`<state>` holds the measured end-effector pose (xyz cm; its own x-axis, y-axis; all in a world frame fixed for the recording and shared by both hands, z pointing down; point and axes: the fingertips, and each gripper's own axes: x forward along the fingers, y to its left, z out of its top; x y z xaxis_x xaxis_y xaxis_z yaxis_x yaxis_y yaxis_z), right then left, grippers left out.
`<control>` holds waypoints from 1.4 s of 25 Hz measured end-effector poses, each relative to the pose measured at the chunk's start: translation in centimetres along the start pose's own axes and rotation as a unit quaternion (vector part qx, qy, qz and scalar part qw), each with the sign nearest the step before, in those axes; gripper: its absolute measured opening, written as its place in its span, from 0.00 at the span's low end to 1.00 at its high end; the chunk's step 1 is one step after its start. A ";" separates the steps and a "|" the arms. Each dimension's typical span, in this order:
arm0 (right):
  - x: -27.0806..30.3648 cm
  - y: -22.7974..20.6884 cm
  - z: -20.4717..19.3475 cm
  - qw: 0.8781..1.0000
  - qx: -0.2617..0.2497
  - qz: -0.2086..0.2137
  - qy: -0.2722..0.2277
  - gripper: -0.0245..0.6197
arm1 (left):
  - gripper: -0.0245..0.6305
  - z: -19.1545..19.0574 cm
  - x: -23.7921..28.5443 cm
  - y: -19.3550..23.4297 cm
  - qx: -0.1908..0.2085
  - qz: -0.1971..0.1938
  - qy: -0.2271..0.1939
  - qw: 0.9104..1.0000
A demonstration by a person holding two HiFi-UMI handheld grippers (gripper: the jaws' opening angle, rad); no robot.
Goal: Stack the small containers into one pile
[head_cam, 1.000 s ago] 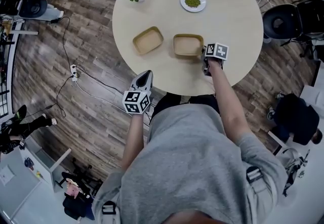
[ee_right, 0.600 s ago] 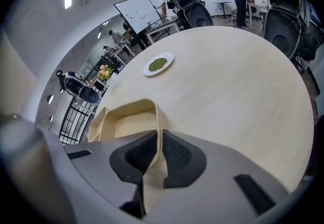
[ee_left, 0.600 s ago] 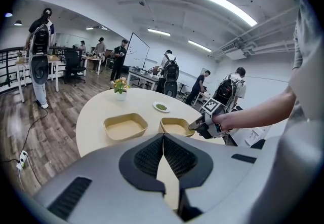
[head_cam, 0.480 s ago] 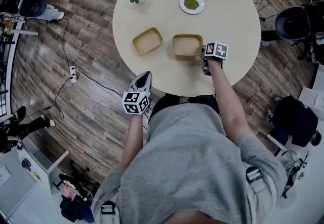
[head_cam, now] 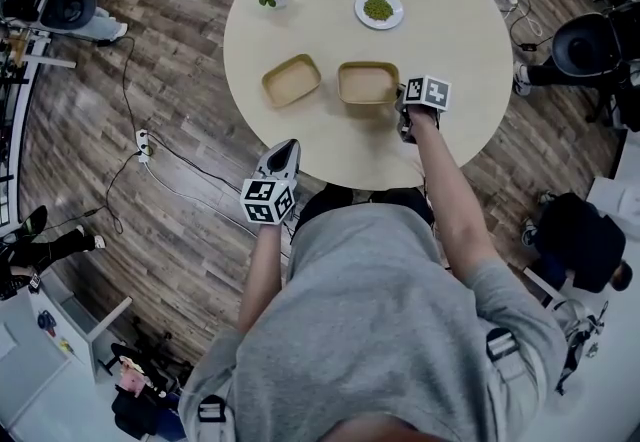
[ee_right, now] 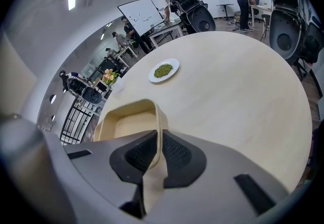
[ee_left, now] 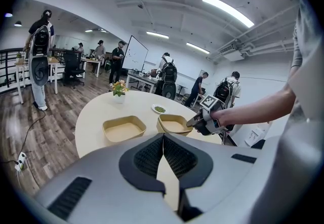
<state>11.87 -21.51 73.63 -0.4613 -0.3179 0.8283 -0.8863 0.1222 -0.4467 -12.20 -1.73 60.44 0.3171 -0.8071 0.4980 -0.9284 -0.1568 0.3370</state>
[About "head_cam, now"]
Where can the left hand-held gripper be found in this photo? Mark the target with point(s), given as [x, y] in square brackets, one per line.
[265, 202]

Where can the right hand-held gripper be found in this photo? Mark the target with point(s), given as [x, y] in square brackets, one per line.
[430, 92]

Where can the person's left forearm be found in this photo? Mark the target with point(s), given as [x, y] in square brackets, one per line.
[262, 280]

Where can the person's right forearm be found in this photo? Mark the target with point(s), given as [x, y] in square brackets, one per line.
[445, 190]

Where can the pile of green beans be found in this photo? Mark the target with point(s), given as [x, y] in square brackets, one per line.
[378, 9]

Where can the white plate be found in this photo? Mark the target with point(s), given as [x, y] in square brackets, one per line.
[360, 17]

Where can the person's black trousers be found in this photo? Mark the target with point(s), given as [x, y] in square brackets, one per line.
[400, 197]

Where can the person's grey shirt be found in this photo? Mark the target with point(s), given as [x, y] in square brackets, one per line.
[370, 320]

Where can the white cabinet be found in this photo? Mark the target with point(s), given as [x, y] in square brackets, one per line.
[620, 190]

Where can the black and white device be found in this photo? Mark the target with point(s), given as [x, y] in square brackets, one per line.
[580, 345]

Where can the white desk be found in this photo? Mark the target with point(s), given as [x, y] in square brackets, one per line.
[30, 380]

